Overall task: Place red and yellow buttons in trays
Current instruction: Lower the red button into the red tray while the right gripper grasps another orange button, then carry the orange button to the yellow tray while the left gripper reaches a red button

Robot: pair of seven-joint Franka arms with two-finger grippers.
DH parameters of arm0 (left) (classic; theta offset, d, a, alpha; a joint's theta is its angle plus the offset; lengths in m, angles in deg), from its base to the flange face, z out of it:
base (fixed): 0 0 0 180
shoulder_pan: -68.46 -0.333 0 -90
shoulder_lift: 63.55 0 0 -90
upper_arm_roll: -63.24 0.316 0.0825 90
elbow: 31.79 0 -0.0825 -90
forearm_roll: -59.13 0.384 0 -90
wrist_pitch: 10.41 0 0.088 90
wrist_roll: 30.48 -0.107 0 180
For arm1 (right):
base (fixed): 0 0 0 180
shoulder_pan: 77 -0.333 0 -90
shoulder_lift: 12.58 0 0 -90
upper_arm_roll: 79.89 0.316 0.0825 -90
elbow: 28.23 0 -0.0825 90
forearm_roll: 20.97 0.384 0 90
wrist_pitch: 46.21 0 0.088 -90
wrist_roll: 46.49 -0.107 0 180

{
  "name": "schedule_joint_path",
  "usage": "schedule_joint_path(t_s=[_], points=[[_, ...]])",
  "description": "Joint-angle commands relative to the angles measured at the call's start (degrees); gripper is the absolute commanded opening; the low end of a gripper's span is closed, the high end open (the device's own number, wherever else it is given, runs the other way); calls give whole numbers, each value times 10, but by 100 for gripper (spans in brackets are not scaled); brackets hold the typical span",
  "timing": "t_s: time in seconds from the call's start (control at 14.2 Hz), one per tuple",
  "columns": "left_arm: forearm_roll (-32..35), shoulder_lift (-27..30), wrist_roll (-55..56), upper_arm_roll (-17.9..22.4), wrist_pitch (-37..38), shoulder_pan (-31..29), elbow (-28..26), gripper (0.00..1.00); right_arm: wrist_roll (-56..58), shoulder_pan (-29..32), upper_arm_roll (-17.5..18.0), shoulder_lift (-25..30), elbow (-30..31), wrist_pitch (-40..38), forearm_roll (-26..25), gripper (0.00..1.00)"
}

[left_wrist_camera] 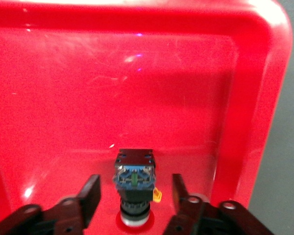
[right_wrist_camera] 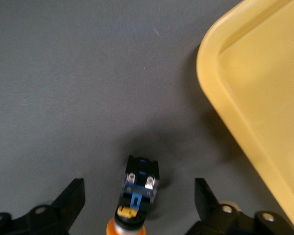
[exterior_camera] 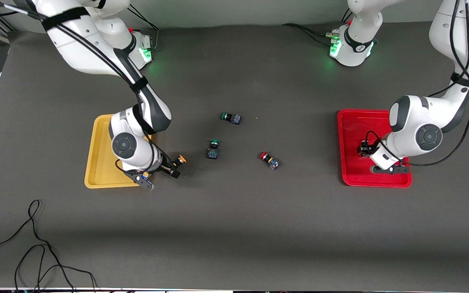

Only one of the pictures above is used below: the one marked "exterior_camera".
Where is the red plastic tray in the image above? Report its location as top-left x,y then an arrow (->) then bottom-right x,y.
337,109 -> 413,189

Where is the yellow plastic tray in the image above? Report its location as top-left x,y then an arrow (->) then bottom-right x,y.
84,114 -> 154,189

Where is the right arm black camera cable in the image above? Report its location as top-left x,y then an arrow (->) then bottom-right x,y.
0,2 -> 178,179

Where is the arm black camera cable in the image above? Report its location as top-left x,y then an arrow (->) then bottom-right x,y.
0,2 -> 178,179
365,0 -> 469,167

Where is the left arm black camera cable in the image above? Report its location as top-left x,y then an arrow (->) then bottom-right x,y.
365,0 -> 469,167

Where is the loose black table cable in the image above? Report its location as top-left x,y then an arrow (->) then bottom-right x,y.
0,199 -> 98,293

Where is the right arm base black cable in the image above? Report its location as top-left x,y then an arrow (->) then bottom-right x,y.
128,5 -> 160,52

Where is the arm base black cable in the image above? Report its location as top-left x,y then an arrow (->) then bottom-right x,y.
128,5 -> 160,52
281,9 -> 355,46

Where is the left arm base black cable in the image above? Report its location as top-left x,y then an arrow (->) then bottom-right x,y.
281,9 -> 355,46

